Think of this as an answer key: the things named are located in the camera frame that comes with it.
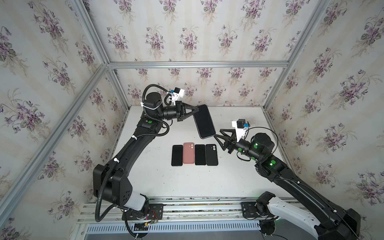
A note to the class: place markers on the black pad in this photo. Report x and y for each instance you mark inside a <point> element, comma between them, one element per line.
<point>200,155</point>

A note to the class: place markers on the black phone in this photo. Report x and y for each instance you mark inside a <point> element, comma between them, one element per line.
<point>204,122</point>

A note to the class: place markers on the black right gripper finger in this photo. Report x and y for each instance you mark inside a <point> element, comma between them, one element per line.
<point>225,142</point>
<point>229,134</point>

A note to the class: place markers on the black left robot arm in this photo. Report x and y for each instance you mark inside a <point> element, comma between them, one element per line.
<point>111,181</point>

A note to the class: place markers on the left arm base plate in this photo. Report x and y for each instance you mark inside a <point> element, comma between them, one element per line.
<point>148,213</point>

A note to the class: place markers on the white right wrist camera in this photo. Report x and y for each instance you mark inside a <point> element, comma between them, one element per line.
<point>241,128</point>

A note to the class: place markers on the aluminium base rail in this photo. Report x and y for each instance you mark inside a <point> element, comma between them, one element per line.
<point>184,209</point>

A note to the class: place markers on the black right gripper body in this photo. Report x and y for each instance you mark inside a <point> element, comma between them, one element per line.
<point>232,142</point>

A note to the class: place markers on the aluminium frame top bar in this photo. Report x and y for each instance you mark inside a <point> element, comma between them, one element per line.
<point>197,64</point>

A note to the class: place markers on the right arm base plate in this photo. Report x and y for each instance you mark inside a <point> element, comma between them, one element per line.
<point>254,210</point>

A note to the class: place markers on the black phone case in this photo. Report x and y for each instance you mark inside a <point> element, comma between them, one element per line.
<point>211,155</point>

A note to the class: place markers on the pink phone case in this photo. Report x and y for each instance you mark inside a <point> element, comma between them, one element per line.
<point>188,153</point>

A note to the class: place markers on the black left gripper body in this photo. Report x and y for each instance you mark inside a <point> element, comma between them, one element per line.
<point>180,111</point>

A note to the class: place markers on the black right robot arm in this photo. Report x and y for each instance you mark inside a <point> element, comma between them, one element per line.
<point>321,218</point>

